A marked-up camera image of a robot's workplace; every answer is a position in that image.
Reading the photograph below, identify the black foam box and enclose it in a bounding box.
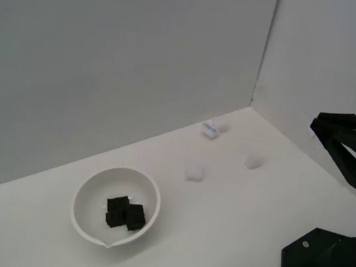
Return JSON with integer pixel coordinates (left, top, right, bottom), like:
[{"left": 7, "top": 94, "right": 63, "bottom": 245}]
[
  {"left": 105, "top": 193, "right": 132, "bottom": 217},
  {"left": 103, "top": 209, "right": 128, "bottom": 231},
  {"left": 123, "top": 201, "right": 150, "bottom": 235}
]

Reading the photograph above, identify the plain white foam box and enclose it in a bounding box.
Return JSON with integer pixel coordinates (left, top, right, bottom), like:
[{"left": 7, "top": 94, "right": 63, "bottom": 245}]
[
  {"left": 183, "top": 162, "right": 207, "bottom": 185},
  {"left": 243, "top": 153, "right": 264, "bottom": 172}
]

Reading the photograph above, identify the white box with blue print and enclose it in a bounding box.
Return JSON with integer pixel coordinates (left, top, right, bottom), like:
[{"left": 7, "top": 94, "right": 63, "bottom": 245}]
[{"left": 199, "top": 120, "right": 222, "bottom": 143}]

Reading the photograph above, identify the white bowl with spout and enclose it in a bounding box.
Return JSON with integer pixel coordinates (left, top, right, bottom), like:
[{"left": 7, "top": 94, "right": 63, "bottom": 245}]
[{"left": 65, "top": 160, "right": 166, "bottom": 256}]

